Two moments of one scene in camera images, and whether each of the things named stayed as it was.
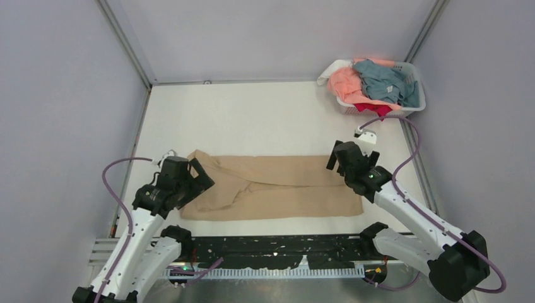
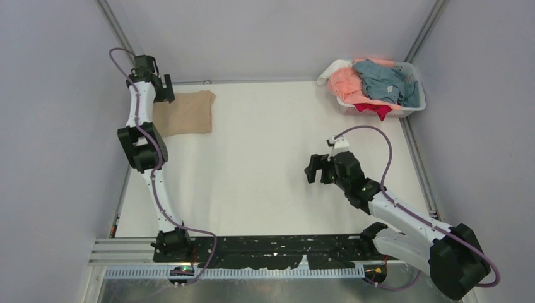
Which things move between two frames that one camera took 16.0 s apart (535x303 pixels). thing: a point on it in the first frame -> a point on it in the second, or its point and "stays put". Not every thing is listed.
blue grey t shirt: x=383 y=83 stays put
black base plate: x=269 y=252 stays put
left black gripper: x=201 y=182 -> x=170 y=96
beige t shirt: x=256 y=187 -> x=188 y=113
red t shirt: x=381 y=110 stays put
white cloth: x=336 y=64 stays put
